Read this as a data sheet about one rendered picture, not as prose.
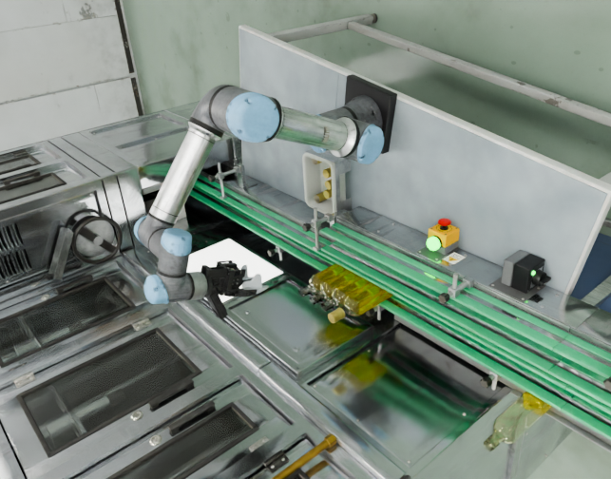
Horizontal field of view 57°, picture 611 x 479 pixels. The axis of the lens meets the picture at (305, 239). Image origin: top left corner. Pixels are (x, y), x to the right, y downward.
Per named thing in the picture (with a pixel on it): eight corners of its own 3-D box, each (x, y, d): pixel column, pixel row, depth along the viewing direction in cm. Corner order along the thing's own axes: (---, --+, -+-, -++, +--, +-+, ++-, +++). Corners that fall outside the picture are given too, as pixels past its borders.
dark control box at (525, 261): (517, 271, 164) (500, 282, 160) (520, 248, 160) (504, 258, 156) (543, 282, 158) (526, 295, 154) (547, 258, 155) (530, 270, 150)
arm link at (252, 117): (360, 119, 176) (214, 79, 139) (394, 130, 166) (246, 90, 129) (349, 156, 179) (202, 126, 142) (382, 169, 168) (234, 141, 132)
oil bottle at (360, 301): (386, 286, 194) (341, 313, 182) (386, 273, 191) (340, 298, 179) (398, 293, 190) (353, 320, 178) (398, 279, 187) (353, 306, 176)
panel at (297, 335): (230, 240, 254) (162, 270, 235) (229, 235, 252) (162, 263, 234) (373, 332, 192) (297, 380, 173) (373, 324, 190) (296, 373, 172)
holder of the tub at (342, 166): (323, 209, 229) (308, 216, 225) (319, 145, 215) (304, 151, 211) (352, 222, 217) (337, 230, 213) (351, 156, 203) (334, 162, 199)
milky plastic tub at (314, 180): (321, 198, 226) (305, 204, 221) (318, 145, 215) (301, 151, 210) (351, 211, 214) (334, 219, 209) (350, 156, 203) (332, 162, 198)
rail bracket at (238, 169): (252, 184, 260) (210, 200, 248) (247, 150, 251) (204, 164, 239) (257, 187, 256) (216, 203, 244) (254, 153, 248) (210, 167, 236)
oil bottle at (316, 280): (351, 267, 206) (307, 291, 194) (351, 255, 203) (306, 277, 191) (362, 274, 202) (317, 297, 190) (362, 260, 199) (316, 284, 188)
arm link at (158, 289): (158, 280, 137) (153, 311, 140) (197, 277, 145) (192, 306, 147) (144, 267, 143) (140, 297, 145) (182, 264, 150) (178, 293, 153)
